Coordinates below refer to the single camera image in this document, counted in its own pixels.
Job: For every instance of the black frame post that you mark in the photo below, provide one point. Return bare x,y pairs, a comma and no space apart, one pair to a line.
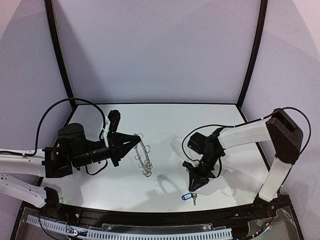
254,52
50,15

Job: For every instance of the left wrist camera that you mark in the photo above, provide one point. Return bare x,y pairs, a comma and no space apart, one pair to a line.
110,124

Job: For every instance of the right black frame post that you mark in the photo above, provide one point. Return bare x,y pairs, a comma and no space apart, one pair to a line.
254,52

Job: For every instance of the white slotted cable duct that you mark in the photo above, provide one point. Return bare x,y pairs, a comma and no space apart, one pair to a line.
122,232

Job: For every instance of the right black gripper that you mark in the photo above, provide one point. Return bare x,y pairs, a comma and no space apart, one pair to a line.
200,173

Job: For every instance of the left black frame post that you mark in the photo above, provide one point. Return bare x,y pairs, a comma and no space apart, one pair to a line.
50,15

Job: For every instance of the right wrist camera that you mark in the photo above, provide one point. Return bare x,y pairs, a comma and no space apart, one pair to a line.
191,164

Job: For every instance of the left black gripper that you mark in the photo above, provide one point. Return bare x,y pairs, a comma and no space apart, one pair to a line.
114,148

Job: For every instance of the metal ring disc with keyrings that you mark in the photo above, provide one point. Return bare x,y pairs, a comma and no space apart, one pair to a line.
142,156

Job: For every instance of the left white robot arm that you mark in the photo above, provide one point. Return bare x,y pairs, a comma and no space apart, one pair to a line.
73,151

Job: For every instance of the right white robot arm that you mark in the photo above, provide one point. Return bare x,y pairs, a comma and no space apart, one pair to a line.
278,127

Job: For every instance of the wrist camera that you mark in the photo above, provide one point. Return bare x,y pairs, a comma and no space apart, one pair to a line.
110,124
191,164

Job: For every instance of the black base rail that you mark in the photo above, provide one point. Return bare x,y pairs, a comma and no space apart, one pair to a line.
82,216

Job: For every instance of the blue tag key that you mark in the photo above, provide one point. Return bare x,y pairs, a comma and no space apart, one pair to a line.
190,196

